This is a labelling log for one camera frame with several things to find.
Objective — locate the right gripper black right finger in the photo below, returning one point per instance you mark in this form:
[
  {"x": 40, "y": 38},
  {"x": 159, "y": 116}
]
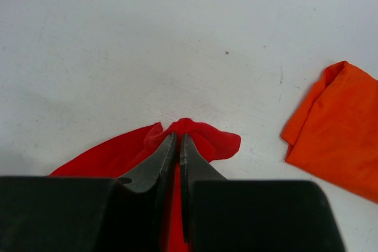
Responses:
[{"x": 251, "y": 215}]

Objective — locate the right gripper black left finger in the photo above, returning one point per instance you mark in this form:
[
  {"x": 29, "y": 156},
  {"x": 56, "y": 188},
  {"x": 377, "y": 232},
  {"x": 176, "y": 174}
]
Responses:
[{"x": 128, "y": 213}]

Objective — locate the red t shirt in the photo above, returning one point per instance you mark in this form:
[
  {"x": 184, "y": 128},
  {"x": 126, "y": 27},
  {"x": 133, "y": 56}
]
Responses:
[{"x": 122, "y": 153}]

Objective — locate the orange folded t shirt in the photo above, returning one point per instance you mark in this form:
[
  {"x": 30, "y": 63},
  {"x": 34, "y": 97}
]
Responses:
[{"x": 333, "y": 132}]

